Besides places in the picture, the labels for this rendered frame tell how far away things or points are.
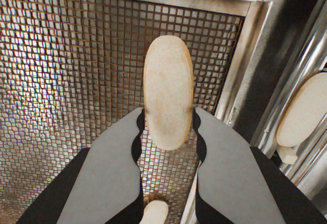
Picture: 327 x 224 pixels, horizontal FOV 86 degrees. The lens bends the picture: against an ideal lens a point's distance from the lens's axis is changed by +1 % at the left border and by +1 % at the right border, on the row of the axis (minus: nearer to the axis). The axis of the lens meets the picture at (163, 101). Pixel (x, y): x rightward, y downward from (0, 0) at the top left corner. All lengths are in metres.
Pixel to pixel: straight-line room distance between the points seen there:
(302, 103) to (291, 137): 0.05
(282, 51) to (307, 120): 0.08
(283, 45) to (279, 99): 0.07
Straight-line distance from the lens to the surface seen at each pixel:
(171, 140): 0.15
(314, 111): 0.25
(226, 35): 0.17
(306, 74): 0.24
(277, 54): 0.26
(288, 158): 0.27
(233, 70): 0.18
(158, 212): 0.30
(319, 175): 0.32
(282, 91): 0.23
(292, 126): 0.26
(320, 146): 0.29
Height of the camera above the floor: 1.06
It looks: 61 degrees down
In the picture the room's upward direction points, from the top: 156 degrees counter-clockwise
